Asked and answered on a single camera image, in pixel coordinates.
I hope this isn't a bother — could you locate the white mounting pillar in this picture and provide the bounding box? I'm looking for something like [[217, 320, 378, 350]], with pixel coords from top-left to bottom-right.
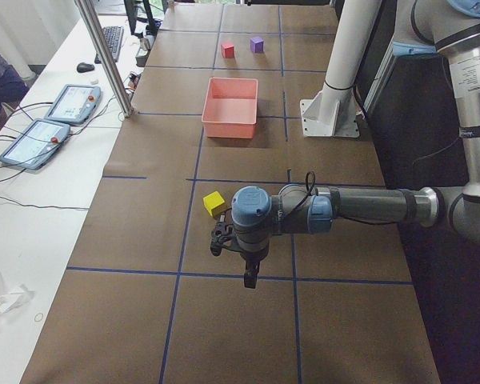
[[300, 0, 381, 138]]

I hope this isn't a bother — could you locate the purple foam block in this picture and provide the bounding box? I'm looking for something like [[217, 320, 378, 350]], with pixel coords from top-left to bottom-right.
[[250, 36, 264, 54]]

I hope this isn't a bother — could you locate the red foam block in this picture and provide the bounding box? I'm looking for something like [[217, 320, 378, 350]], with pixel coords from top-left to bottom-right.
[[221, 42, 235, 58]]

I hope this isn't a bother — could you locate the pendant black cable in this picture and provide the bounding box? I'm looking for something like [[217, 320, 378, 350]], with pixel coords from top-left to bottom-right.
[[0, 163, 90, 211]]

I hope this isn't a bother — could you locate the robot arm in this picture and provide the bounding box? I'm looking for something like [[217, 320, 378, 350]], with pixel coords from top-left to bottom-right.
[[210, 1, 480, 288]]

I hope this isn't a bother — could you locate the pink plastic bin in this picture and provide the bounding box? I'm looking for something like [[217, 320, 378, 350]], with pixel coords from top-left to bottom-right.
[[202, 78, 258, 139]]

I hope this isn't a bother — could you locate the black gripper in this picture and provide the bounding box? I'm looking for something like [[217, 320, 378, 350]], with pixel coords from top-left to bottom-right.
[[237, 238, 269, 289]]

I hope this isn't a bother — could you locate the near teach pendant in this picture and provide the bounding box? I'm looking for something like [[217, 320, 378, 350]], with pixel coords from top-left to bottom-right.
[[0, 118, 70, 170]]

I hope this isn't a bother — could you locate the aluminium frame post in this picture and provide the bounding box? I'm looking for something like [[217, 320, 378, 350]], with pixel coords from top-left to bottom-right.
[[74, 0, 134, 118]]

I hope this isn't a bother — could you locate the far teach pendant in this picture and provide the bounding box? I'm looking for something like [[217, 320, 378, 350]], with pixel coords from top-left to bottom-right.
[[45, 84, 102, 124]]

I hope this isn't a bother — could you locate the crumpled white paper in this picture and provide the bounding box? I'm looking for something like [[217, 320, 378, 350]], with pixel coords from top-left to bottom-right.
[[0, 271, 35, 323]]

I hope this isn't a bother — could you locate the black keyboard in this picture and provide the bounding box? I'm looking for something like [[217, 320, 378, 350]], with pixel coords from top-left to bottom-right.
[[102, 26, 124, 62]]

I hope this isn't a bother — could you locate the yellow foam block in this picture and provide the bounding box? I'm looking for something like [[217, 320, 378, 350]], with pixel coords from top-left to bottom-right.
[[202, 191, 227, 217]]

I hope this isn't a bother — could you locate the black computer mouse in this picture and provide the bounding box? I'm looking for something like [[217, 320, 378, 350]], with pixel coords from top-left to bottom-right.
[[76, 62, 95, 74]]

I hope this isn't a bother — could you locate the teach pendant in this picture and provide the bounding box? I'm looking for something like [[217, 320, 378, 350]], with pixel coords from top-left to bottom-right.
[[45, 84, 102, 124], [0, 118, 70, 170]]

